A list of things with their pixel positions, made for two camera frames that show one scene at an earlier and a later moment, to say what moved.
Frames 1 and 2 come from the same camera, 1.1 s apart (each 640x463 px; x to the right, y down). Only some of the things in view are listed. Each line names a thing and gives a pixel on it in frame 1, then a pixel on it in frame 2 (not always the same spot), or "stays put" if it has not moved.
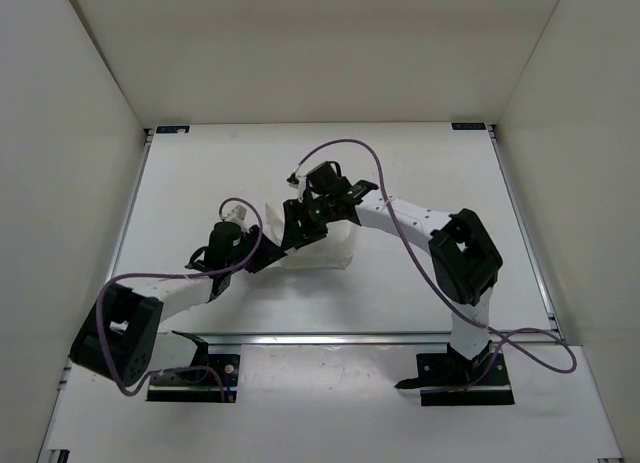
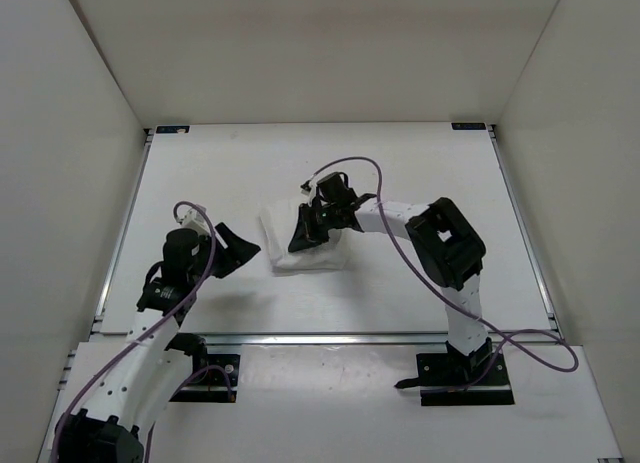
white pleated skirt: [332, 251] stays put
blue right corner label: [468, 126] stays put
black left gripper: [266, 253] to [236, 252]
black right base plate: [439, 373] stays put
